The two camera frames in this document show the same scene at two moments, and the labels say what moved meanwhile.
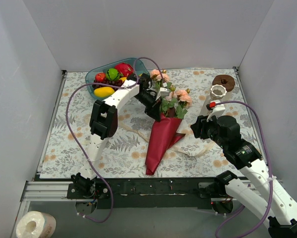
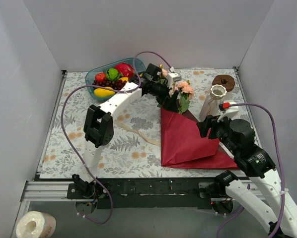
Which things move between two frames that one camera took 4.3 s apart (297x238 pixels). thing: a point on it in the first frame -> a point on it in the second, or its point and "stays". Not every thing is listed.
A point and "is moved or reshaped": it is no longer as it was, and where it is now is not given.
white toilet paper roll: x=36 y=224 stays
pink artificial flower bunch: x=178 y=100 is moved or reshaped
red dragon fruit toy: x=125 y=69 stays
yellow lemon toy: x=123 y=79 stays
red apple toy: x=100 y=77 stays
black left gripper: x=153 y=109 -> x=167 y=99
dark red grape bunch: x=115 y=83 stays
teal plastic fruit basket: x=141 y=69 stays
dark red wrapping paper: x=164 y=137 -> x=183 y=146
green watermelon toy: x=112 y=74 stays
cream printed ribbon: x=180 y=148 -> x=148 y=140
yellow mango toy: x=104 y=91 stays
